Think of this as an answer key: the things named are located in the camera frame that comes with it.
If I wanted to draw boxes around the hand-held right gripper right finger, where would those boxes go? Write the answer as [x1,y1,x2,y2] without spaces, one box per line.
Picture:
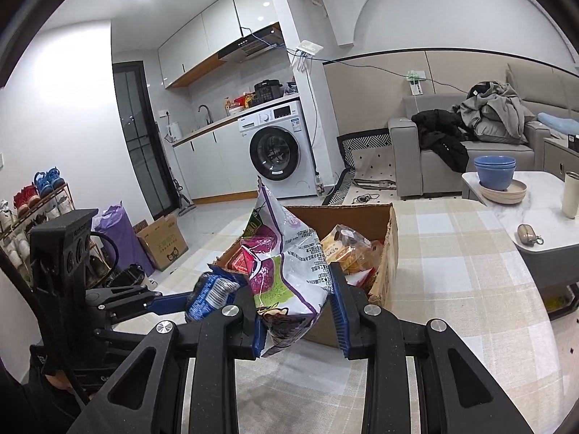
[329,264,537,434]

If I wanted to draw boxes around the black patterned chair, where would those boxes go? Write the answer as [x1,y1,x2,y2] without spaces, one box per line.
[321,129,399,206]

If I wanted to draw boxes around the black glass door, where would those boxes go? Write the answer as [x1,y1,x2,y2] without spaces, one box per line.
[112,62,179,220]

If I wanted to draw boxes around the white washing machine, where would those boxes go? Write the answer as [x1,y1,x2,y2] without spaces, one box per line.
[237,99,317,200]

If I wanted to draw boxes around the white upper cabinets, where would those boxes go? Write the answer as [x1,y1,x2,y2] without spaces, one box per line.
[157,0,281,89]

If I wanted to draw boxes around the brown cardboard box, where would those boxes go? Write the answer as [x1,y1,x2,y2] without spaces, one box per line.
[215,203,399,349]

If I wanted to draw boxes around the green wall socket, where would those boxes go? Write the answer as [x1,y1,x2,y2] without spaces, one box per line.
[406,70,428,95]

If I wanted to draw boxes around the small key pouch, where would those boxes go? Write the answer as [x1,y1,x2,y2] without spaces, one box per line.
[517,224,546,246]

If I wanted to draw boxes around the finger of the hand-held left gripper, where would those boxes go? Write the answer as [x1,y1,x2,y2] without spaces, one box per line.
[90,286,194,324]
[93,325,157,341]

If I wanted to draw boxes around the white dotted floor rug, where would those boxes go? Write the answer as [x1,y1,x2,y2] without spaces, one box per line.
[549,298,579,417]

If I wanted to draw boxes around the black jacket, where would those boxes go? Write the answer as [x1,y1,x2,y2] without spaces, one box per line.
[411,109,470,173]

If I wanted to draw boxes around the white cabinets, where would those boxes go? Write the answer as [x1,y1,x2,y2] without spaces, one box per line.
[157,0,281,89]
[172,120,254,202]

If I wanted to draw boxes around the person's left forearm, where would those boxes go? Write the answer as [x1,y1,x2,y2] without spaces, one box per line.
[0,357,89,434]

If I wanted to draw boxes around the grey clothes pile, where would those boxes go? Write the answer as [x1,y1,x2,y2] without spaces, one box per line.
[452,80,537,144]

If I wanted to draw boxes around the purple bag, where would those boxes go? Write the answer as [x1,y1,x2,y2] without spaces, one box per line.
[94,201,155,276]

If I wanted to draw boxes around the wooden shoe rack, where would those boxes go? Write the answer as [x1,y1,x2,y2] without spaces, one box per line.
[0,183,91,281]

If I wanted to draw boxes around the light blue pillow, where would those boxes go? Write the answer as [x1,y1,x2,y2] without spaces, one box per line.
[537,112,579,135]

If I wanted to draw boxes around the white marble coffee table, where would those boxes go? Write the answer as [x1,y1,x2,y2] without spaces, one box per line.
[461,171,579,322]

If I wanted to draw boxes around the person's left hand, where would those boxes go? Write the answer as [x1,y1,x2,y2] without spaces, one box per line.
[44,367,77,392]

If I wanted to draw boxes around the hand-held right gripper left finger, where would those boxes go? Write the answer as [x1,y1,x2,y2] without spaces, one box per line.
[79,287,267,434]

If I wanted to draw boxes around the black range hood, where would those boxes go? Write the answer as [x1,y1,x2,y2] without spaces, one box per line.
[217,22,286,60]

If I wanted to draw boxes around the purple printed packet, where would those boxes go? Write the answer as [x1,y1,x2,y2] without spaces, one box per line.
[240,176,333,362]

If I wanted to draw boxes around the stick vacuum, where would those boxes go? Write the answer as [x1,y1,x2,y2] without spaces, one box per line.
[169,176,197,218]

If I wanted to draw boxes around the white lower cabinets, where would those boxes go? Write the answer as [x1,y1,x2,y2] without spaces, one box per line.
[172,120,254,202]

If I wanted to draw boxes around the small printed cardboard box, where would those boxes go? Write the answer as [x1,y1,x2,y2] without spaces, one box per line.
[136,214,190,272]

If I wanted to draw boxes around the grey side cabinet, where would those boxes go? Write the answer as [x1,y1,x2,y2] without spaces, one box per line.
[542,138,579,177]

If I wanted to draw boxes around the grey sofa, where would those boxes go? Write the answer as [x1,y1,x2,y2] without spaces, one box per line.
[388,61,579,199]

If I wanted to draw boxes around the orange packet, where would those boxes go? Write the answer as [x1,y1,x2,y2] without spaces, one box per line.
[326,224,385,276]

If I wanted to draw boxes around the white tumbler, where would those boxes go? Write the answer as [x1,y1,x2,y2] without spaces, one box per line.
[562,172,579,220]

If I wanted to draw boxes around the beige plate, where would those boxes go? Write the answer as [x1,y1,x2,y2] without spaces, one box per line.
[478,178,529,203]

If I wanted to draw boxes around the black pressure cooker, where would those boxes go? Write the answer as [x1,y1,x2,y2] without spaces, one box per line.
[253,80,285,101]

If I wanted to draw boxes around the blue packet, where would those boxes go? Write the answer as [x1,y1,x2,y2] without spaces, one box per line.
[186,264,242,325]

